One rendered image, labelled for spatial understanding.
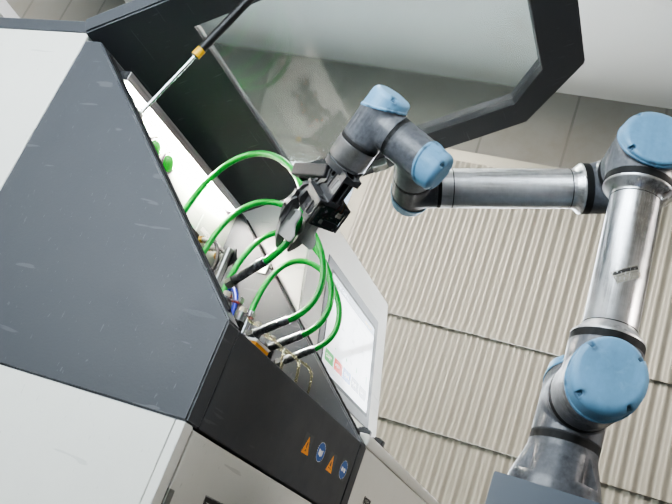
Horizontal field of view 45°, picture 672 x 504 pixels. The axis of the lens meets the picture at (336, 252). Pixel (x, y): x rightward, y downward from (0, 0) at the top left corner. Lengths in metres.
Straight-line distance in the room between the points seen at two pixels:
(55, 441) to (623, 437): 2.52
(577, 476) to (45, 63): 1.27
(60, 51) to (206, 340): 0.79
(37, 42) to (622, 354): 1.29
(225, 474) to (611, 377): 0.60
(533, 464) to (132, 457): 0.62
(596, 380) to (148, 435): 0.65
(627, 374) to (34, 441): 0.88
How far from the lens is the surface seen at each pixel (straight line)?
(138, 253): 1.37
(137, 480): 1.22
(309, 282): 2.09
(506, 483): 1.34
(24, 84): 1.79
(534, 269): 3.66
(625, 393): 1.28
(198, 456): 1.26
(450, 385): 3.49
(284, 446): 1.48
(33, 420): 1.35
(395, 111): 1.43
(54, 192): 1.56
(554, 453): 1.38
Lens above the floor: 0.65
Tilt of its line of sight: 21 degrees up
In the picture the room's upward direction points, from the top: 21 degrees clockwise
